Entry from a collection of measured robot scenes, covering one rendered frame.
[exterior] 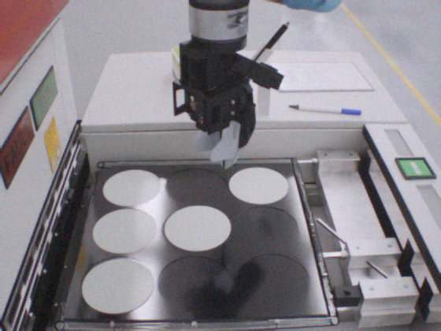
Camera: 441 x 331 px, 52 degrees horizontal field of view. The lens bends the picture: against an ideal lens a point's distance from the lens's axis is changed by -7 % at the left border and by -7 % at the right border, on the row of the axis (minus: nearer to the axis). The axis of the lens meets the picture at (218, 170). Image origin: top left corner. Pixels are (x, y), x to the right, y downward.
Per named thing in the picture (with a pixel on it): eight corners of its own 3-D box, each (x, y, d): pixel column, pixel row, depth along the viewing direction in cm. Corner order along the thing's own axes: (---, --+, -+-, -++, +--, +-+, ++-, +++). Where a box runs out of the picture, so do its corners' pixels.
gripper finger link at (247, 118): (221, 140, 70) (222, 86, 65) (230, 135, 71) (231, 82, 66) (246, 154, 68) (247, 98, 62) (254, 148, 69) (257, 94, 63)
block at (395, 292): (360, 311, 63) (365, 297, 61) (354, 292, 66) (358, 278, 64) (414, 307, 63) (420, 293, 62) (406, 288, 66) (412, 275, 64)
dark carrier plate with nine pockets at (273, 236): (64, 321, 60) (63, 317, 60) (101, 169, 88) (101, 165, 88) (326, 316, 61) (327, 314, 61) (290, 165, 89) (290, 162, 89)
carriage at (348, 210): (357, 329, 64) (361, 316, 63) (313, 174, 94) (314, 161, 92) (410, 325, 64) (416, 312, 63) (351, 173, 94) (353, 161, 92)
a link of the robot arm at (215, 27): (219, -10, 62) (265, 4, 57) (219, 23, 65) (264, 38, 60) (176, 1, 58) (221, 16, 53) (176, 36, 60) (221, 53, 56)
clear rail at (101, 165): (97, 170, 88) (95, 164, 88) (98, 165, 90) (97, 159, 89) (298, 166, 89) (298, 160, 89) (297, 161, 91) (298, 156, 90)
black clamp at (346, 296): (333, 308, 63) (336, 296, 62) (331, 296, 65) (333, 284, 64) (357, 306, 63) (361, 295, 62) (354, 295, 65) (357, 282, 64)
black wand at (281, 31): (290, 22, 81) (285, 18, 81) (292, 24, 80) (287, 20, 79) (223, 104, 90) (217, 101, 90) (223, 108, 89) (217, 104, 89)
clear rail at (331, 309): (329, 329, 60) (331, 321, 59) (289, 162, 91) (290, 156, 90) (339, 328, 60) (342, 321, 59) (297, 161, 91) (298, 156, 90)
